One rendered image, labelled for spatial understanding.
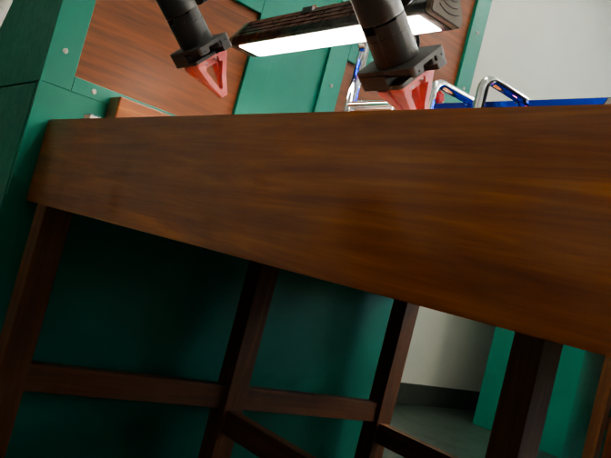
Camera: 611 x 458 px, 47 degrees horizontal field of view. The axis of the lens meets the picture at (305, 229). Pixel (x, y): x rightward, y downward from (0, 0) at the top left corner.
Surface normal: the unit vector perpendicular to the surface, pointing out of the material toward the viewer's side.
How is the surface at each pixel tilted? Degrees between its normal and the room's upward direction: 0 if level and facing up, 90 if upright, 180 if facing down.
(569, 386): 90
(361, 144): 90
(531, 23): 90
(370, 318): 90
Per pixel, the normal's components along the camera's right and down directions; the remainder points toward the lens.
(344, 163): -0.75, -0.23
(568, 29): 0.67, 0.13
